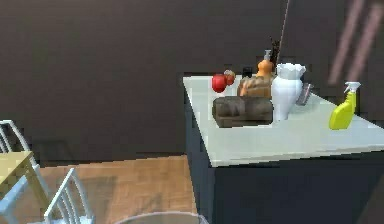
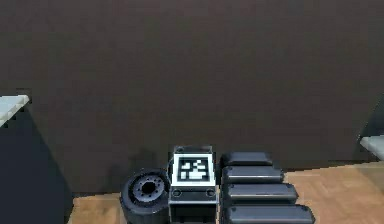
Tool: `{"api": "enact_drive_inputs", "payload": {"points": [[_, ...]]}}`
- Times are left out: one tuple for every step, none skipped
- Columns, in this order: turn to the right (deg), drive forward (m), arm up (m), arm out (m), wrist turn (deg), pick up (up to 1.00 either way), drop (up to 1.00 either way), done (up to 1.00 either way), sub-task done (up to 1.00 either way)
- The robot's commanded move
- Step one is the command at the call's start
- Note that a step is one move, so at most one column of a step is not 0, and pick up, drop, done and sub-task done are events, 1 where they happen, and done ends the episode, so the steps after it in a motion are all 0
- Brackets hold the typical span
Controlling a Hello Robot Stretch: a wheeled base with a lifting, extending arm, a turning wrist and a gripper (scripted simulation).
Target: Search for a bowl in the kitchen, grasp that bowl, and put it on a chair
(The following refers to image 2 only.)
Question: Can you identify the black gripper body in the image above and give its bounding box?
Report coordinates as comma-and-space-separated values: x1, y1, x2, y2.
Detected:
119, 168, 172, 224

